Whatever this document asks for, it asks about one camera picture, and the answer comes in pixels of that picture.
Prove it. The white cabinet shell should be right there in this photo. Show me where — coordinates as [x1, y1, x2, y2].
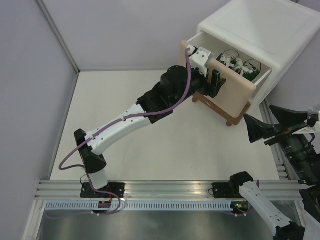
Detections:
[191, 0, 320, 108]

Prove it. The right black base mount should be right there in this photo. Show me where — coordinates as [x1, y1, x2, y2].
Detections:
[212, 182, 234, 199]

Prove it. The brown drawer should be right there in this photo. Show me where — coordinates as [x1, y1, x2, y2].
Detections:
[192, 92, 251, 127]

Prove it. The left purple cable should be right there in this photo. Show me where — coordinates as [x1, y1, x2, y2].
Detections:
[58, 48, 193, 171]

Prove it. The green sneaker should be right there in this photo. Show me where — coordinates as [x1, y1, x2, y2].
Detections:
[233, 57, 262, 82]
[216, 50, 239, 69]

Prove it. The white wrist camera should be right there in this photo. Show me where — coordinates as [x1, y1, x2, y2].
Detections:
[187, 45, 212, 77]
[293, 105, 320, 135]

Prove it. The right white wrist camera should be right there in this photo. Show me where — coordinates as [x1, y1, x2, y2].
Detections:
[293, 105, 320, 135]

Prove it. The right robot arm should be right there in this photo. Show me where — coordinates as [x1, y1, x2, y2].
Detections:
[228, 105, 320, 240]

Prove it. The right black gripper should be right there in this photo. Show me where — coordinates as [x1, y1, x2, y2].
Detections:
[244, 103, 320, 182]

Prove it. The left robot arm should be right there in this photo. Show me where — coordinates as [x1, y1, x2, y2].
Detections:
[74, 65, 226, 198]

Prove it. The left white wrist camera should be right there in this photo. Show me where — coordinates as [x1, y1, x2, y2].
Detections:
[187, 45, 212, 77]

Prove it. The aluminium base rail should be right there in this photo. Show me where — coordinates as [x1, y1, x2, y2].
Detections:
[35, 180, 307, 201]

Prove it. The beige drawer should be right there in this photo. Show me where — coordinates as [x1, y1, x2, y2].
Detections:
[179, 32, 272, 118]

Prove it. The right aluminium frame rail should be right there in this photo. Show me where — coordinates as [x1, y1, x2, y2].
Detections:
[259, 100, 291, 181]

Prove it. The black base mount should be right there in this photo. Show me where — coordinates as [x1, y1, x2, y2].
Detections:
[80, 182, 125, 199]
[212, 182, 234, 199]

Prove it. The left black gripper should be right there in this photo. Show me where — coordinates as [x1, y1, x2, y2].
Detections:
[172, 55, 226, 107]

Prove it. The white slotted cable duct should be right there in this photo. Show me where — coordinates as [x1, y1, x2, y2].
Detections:
[45, 200, 233, 212]

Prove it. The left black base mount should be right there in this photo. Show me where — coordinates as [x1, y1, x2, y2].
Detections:
[80, 182, 125, 199]

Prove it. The left corner aluminium post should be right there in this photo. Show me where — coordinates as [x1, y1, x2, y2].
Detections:
[34, 0, 81, 76]

